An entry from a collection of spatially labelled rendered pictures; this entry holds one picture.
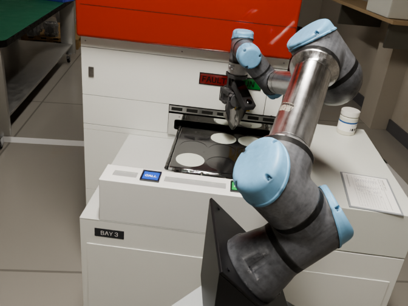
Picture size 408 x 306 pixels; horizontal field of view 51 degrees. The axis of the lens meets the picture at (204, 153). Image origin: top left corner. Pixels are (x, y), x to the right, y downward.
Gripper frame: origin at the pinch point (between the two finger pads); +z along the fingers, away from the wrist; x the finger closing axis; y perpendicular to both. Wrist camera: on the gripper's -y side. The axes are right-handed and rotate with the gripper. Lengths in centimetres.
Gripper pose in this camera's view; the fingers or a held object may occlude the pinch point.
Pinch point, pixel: (234, 127)
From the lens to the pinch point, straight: 161.9
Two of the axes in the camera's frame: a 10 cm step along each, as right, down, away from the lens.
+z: -0.9, 8.9, 4.4
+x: -8.7, 1.5, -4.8
